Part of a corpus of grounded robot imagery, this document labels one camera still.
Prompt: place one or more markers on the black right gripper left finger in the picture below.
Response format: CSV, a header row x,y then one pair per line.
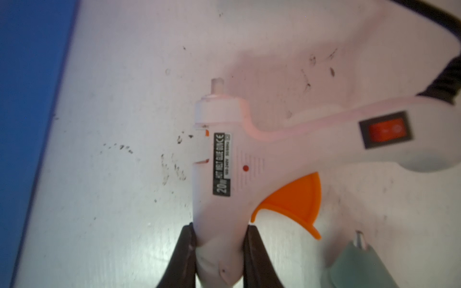
x,y
181,269

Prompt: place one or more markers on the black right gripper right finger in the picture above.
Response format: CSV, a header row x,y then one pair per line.
x,y
258,271

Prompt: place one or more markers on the white glue gun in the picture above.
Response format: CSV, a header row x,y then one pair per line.
x,y
243,165

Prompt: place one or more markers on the mint glue gun large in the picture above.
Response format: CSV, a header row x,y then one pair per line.
x,y
358,266

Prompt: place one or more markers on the blue plastic storage box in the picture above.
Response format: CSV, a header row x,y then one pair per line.
x,y
35,39

